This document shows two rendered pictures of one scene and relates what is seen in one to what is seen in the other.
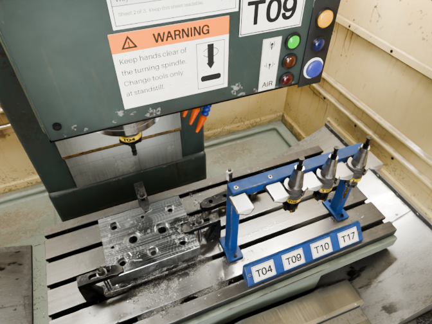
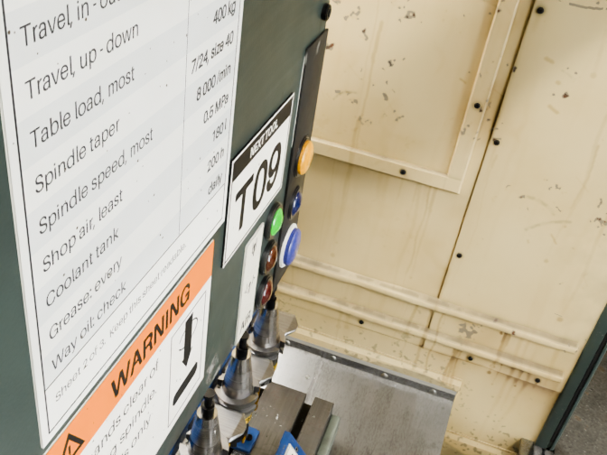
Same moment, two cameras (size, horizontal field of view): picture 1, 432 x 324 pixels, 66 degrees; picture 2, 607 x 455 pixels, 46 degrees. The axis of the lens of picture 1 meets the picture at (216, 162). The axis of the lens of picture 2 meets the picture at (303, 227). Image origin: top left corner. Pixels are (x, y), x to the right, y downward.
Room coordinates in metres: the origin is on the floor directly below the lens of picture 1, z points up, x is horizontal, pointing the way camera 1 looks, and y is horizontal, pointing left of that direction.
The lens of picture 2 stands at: (0.23, 0.20, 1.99)
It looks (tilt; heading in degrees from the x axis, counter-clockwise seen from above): 35 degrees down; 305
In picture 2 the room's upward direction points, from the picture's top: 9 degrees clockwise
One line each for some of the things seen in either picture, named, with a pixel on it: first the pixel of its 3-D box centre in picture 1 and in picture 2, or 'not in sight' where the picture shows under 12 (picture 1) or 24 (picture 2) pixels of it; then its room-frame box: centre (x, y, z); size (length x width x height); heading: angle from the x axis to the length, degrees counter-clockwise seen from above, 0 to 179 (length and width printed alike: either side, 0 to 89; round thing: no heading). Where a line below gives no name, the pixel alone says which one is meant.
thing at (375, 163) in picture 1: (371, 161); (276, 321); (0.73, -0.48, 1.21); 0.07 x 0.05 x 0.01; 22
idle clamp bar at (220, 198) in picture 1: (231, 198); not in sight; (0.81, -0.06, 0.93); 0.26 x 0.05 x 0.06; 117
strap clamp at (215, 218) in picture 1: (201, 227); not in sight; (0.65, 0.05, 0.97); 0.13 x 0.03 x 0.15; 112
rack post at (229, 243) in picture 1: (232, 224); not in sight; (0.61, -0.05, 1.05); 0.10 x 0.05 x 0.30; 22
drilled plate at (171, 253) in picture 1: (148, 236); not in sight; (0.62, 0.23, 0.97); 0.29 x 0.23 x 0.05; 112
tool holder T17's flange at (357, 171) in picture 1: (357, 166); (264, 343); (0.71, -0.43, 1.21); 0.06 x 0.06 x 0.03
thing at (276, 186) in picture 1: (278, 192); not in sight; (0.60, -0.17, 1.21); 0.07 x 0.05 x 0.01; 22
